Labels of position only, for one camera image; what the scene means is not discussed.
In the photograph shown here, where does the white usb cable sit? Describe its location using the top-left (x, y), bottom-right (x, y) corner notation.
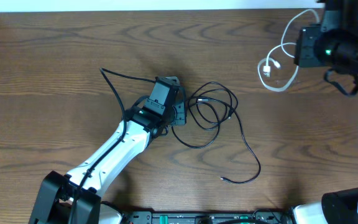
top-left (257, 8), bottom-right (321, 93)

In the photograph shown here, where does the black usb cable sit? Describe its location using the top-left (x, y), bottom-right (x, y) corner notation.
top-left (171, 81), bottom-right (262, 185)

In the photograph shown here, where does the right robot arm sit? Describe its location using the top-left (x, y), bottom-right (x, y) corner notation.
top-left (294, 1), bottom-right (358, 223)

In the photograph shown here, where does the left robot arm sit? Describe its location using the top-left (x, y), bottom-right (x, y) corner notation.
top-left (29, 77), bottom-right (186, 223)

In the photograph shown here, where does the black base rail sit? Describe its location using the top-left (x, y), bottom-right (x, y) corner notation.
top-left (104, 205), bottom-right (295, 224)

